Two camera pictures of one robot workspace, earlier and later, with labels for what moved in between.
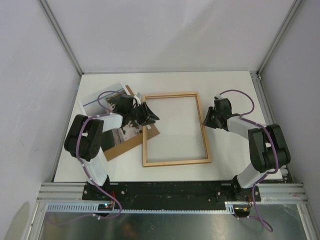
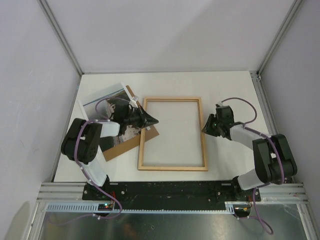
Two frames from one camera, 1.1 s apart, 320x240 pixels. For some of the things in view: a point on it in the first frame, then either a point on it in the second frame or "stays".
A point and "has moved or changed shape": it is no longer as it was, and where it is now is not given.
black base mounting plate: x=170 y=193 stays
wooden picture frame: x=145 y=144 has moved or changed shape
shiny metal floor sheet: x=267 y=221 stays
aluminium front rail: x=73 y=191 stays
